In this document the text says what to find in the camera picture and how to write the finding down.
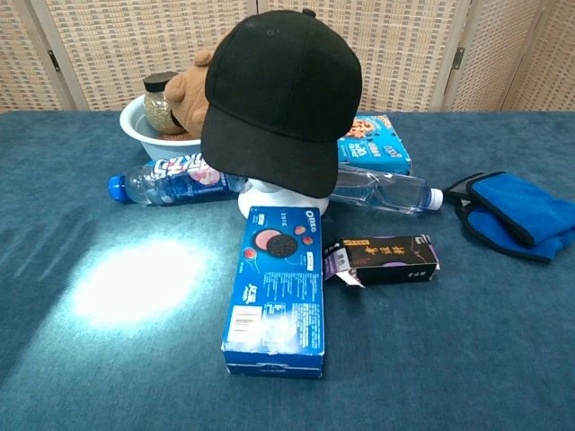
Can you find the black baseball cap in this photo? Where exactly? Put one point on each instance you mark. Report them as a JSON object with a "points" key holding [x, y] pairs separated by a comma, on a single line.
{"points": [[278, 90]]}

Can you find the white foam mannequin head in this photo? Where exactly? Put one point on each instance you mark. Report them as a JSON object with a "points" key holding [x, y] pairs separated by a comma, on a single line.
{"points": [[260, 196]]}

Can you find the blue Oreo cookie box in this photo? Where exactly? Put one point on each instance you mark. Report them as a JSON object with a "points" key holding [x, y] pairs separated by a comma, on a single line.
{"points": [[278, 305]]}

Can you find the clear white-capped water bottle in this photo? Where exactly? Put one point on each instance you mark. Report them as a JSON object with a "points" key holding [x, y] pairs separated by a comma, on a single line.
{"points": [[382, 188]]}

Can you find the blue chocolate chip cookie box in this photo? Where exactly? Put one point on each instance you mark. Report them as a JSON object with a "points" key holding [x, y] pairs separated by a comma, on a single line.
{"points": [[375, 150]]}

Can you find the black and purple carton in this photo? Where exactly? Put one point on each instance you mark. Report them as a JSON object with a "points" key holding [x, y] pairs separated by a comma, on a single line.
{"points": [[391, 260]]}

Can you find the blue-capped labelled drink bottle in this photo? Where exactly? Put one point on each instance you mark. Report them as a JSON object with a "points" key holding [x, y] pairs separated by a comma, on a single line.
{"points": [[179, 183]]}

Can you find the brown teddy bear plush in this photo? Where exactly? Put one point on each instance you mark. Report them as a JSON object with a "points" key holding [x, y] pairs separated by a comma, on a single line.
{"points": [[188, 99]]}

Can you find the glass jar with black lid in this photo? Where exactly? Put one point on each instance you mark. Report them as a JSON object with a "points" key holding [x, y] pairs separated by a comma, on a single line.
{"points": [[155, 108]]}

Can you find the white plastic basin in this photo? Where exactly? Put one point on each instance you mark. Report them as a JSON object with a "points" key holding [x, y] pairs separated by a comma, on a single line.
{"points": [[135, 131]]}

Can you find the blue velvet tablecloth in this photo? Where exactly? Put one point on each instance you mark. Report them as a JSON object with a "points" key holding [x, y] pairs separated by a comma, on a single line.
{"points": [[449, 350]]}

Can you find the blue cloth with black trim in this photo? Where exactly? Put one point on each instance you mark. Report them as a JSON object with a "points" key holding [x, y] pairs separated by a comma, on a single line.
{"points": [[507, 202]]}

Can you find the woven folding screen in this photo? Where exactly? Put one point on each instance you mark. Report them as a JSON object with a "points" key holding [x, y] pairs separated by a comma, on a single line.
{"points": [[135, 45]]}

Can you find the black screen hinge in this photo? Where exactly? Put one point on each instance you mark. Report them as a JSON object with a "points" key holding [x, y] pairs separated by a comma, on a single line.
{"points": [[54, 60], [458, 57]]}

